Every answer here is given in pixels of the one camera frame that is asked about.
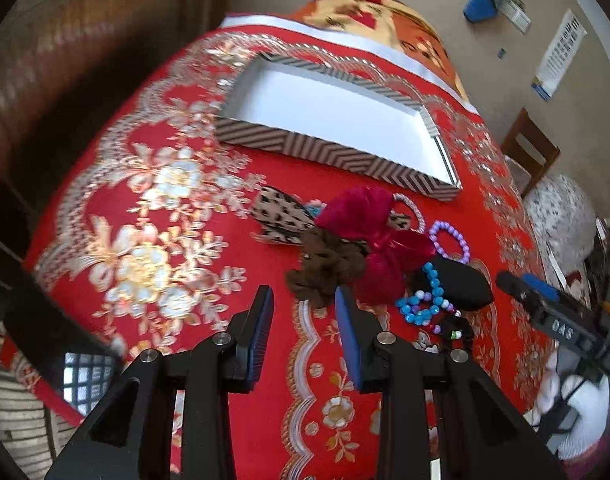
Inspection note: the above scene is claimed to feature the white pearl bracelet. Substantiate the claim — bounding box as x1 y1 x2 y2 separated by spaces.
392 192 428 233

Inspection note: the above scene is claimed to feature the orange printed blanket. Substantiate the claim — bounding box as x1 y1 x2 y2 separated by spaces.
285 0 473 106

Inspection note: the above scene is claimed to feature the dark glossy board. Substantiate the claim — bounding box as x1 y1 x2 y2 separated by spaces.
2 270 126 418

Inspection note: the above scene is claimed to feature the purple bead bracelet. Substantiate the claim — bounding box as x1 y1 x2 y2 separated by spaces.
429 220 472 263

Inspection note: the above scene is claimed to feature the wooden chair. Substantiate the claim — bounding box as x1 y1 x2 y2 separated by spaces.
500 107 560 198

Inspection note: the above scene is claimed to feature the brown scrunchie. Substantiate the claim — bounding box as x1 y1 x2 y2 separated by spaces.
285 230 371 308

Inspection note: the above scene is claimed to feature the floral grey cushion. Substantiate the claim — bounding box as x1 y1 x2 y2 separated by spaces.
522 172 598 281

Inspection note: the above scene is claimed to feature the wooden door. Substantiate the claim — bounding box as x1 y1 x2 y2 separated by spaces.
0 0 226 201

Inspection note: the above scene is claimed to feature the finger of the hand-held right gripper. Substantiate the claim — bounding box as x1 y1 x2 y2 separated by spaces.
496 270 566 313

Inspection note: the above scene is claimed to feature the white cloth strip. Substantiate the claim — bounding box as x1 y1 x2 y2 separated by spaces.
220 14 478 111

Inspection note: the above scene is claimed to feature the white wall socket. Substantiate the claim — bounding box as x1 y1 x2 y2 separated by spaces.
500 0 533 35

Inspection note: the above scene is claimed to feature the blue bead bracelet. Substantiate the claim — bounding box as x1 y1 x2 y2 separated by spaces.
396 261 458 326

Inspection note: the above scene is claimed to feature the red velvet hair bow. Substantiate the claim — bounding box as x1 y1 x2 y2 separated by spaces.
315 186 436 306

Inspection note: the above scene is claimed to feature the striped cardboard box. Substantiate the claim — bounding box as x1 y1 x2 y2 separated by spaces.
214 52 463 203

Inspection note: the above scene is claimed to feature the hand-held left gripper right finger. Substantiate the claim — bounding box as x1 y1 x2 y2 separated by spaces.
335 286 568 480

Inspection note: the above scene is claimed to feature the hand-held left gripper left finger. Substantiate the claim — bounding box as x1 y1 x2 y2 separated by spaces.
45 285 276 480

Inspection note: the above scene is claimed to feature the white cloth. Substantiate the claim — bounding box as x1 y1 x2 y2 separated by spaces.
532 350 610 461

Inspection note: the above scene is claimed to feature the leopard print hair bow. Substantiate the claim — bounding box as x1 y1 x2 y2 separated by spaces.
250 186 318 247

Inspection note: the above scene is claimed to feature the black scrunchie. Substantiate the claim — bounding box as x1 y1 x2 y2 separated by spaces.
432 312 476 356

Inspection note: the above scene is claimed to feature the wall poster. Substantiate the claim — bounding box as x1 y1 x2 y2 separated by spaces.
531 9 588 101

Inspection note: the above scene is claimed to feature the red floral tablecloth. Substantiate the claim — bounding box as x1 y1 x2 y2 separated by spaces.
0 27 560 480

